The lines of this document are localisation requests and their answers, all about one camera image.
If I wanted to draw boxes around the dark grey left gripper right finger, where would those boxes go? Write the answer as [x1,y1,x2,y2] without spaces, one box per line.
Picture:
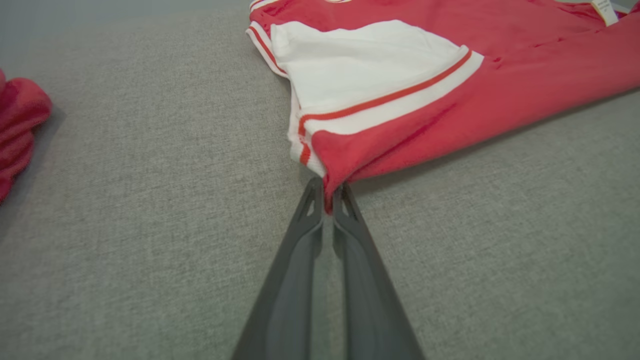
[332,183,426,360]

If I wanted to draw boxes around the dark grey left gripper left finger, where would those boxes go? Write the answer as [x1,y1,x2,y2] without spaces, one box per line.
[231,177,325,360]

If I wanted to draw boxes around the red white basketball jersey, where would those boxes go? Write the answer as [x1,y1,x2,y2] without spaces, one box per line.
[245,0,640,216]

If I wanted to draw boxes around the red white basketball shorts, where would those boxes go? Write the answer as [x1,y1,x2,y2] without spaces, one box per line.
[0,69,53,203]

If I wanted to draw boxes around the grey fabric sofa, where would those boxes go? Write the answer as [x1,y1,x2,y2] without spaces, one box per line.
[0,7,640,360]

